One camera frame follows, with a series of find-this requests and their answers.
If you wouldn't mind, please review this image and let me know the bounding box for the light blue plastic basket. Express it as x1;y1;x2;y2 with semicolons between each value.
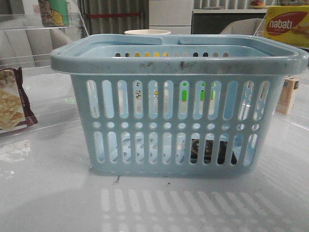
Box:
50;34;309;177

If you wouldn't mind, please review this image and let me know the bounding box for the white paper cup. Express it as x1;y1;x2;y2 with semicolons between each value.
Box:
124;29;171;35

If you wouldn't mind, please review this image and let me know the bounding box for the white cabinet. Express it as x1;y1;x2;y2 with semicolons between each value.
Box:
149;0;194;34

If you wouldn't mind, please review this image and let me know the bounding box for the clear acrylic shelf left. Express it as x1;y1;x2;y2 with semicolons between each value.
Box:
0;12;90;136

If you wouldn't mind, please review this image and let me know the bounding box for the clear acrylic shelf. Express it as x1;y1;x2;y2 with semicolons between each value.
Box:
251;16;309;131
0;12;90;136

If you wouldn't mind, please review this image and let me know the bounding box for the beige chair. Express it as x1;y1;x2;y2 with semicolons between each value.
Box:
220;18;265;35

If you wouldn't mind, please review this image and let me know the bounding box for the small beige snack box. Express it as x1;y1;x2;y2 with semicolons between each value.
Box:
276;77;300;115

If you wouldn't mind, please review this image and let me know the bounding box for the brown cracker package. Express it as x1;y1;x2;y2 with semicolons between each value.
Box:
0;67;38;134

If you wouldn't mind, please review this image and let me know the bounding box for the green and yellow snack bag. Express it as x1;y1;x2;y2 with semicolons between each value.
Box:
38;0;69;27

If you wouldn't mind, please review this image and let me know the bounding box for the clear acrylic shelf right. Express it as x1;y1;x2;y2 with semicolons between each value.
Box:
251;16;309;131

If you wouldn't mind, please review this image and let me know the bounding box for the yellow nabati wafer box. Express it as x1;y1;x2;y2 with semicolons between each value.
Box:
261;5;309;48

